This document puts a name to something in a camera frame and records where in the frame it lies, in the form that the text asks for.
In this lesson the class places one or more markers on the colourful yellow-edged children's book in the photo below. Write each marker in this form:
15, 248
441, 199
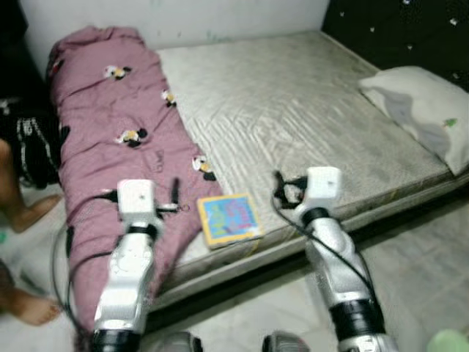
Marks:
229, 220

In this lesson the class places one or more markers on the white printed pillow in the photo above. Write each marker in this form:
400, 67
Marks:
425, 110

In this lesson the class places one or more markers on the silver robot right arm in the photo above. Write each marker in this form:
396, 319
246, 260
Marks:
341, 271

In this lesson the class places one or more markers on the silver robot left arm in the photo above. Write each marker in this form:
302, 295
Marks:
128, 286

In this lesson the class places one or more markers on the grey quilted mattress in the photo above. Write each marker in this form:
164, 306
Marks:
293, 110

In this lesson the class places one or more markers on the pink cartoon print blanket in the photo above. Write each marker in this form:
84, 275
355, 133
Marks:
110, 110

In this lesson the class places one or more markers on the grey robot left leg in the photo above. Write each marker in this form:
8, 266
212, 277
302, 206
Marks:
176, 342

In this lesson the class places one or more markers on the grey robot leg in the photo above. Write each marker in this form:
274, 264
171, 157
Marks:
176, 342
284, 343

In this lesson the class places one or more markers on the black bag white pattern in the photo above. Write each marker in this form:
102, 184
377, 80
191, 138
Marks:
37, 147

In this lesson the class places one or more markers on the person in grey shorts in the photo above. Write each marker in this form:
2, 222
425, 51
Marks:
22, 213

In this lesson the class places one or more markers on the grey robot right leg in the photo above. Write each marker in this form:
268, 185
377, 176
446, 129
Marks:
284, 343

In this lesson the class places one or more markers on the black tufted headboard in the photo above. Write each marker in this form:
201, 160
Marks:
396, 29

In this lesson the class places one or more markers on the light green object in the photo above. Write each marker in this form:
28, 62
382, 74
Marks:
448, 343

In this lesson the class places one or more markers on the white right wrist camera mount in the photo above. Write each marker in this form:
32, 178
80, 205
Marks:
324, 185

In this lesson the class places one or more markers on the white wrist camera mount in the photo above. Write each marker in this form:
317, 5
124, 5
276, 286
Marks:
136, 198
324, 185

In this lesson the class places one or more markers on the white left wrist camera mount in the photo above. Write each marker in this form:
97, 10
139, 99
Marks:
136, 198

